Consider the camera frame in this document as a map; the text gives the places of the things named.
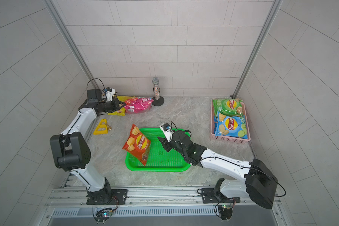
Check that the yellow triangular block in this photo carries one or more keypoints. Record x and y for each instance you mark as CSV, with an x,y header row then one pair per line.
x,y
102,128

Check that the left circuit board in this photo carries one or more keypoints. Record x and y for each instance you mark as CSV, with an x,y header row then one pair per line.
x,y
103,215

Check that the circuit board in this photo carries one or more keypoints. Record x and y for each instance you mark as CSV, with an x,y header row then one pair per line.
x,y
224,212
103,215

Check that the right circuit board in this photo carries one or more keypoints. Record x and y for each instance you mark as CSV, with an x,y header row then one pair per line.
x,y
224,212

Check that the light blue chips bag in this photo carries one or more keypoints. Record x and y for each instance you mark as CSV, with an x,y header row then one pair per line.
x,y
231,126

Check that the microphone-like stand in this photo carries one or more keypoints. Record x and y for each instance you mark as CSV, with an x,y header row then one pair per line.
x,y
157,99

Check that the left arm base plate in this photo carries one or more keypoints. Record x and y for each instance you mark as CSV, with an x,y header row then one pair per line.
x,y
118,196

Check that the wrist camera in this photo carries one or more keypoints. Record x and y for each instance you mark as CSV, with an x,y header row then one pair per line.
x,y
109,94
167,131

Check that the magenta tomato chips bag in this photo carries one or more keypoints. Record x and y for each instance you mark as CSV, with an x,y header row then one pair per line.
x,y
138,105

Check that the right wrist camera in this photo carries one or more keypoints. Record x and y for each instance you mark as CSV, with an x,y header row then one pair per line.
x,y
167,131

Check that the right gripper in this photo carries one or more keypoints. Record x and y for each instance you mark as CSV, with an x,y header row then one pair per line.
x,y
166,144

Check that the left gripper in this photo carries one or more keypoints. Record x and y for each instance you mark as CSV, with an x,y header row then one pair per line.
x,y
115,105

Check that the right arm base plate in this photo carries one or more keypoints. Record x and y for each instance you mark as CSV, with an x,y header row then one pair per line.
x,y
209,196

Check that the yellow chips bag back left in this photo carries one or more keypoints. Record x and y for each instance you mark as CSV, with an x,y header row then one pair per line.
x,y
122,111

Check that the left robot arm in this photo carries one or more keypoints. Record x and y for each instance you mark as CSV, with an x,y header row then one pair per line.
x,y
71,152

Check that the green plastic basket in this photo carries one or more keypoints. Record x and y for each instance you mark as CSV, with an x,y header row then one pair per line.
x,y
159,160

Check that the aluminium front rail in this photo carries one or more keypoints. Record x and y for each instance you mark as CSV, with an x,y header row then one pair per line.
x,y
145,202

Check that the pink plastic basket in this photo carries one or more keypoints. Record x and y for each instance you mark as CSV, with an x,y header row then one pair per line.
x,y
225,138

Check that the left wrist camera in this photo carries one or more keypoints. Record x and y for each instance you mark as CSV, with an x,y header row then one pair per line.
x,y
109,94

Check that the small red chips bag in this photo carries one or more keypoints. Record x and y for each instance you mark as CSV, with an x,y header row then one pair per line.
x,y
138,145

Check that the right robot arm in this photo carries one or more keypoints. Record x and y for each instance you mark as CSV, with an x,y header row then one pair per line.
x,y
257,181

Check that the green cucumber chips bag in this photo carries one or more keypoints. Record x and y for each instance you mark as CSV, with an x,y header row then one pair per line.
x,y
228,107

